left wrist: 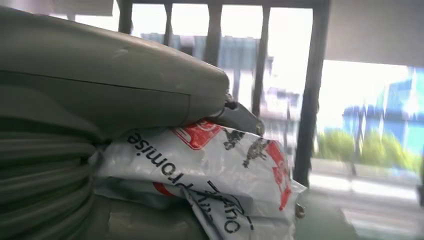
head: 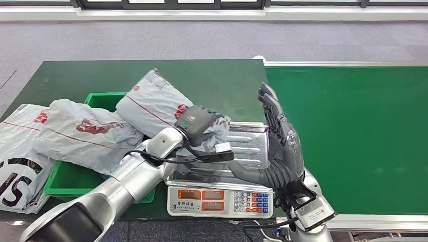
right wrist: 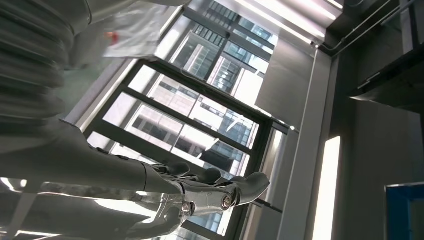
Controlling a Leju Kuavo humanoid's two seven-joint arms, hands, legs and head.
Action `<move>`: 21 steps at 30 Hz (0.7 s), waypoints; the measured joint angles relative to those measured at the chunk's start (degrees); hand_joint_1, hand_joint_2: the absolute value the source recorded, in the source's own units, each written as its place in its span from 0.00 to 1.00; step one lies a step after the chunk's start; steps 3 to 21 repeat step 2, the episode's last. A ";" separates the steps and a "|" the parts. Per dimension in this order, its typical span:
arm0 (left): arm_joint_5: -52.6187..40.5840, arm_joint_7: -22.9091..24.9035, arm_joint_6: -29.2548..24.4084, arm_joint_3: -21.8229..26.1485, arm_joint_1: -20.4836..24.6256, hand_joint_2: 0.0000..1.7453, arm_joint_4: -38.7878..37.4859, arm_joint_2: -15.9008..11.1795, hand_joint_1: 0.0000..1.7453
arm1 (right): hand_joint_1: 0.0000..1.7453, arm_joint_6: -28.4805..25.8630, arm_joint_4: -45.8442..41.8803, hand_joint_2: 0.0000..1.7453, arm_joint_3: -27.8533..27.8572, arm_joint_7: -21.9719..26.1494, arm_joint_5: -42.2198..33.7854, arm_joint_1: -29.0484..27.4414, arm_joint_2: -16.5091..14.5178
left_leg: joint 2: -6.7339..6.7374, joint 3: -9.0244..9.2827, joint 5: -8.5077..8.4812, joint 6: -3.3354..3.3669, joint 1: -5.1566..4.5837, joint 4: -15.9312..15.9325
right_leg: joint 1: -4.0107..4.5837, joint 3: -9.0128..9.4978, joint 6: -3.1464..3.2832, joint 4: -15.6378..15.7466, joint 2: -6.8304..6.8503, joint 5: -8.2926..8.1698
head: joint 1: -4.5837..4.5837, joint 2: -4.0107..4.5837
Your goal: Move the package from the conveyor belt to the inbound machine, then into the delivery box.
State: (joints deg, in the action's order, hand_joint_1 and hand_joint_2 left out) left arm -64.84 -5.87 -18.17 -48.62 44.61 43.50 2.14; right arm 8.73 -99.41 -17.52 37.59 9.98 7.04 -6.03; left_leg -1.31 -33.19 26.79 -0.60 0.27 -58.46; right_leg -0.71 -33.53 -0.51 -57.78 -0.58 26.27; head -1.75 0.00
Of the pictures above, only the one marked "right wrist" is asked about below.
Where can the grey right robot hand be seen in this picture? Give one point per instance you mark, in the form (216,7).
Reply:
(82,165)

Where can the dark ceiling duct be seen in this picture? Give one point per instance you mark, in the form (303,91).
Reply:
(391,82)

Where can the ceiling light strip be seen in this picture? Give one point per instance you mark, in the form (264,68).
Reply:
(326,192)
(281,20)

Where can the dark framed window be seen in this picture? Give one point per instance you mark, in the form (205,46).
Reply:
(185,119)

